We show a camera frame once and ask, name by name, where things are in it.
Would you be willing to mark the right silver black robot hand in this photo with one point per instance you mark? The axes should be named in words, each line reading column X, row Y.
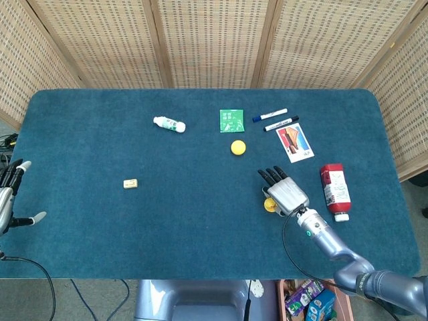
column 287, row 194

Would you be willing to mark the white green-label plastic bottle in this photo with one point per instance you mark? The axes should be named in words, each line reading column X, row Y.
column 168, row 124

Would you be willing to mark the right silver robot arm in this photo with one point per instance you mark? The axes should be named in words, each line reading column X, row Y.
column 334, row 247

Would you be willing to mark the blue table cloth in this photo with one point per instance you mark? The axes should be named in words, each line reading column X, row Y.
column 187, row 217

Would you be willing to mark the black-capped white marker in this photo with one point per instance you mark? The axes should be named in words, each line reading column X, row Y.
column 281, row 123

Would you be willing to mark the cream rectangular eraser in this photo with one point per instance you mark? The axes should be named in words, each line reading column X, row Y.
column 130, row 184

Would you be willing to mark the green square packet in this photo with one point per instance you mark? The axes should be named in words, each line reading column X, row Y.
column 231, row 120

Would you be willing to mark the purple carton box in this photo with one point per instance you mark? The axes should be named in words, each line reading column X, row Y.
column 302, row 296

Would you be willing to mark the red white package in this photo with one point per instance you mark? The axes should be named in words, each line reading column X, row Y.
column 336, row 192

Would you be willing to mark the pink storage basket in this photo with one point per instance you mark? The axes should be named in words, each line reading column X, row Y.
column 346, row 301

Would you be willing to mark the blue-capped white marker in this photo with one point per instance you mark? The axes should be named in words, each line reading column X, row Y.
column 271, row 114

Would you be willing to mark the blue carton box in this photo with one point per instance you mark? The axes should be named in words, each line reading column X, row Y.
column 321, row 306

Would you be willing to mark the yellow rubber duck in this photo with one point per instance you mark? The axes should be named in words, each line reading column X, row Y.
column 269, row 204

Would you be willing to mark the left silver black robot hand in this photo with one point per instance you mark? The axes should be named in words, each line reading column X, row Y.
column 6, row 200

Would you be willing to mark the woven wooden folding screen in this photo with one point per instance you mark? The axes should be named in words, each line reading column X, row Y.
column 214, row 43

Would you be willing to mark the picture card with white border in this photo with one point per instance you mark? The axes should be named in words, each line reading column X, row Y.
column 295, row 143

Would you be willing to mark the silver-blue robot torso base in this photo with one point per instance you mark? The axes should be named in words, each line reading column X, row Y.
column 200, row 301

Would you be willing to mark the yellow ball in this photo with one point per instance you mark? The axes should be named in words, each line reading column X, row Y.
column 238, row 147

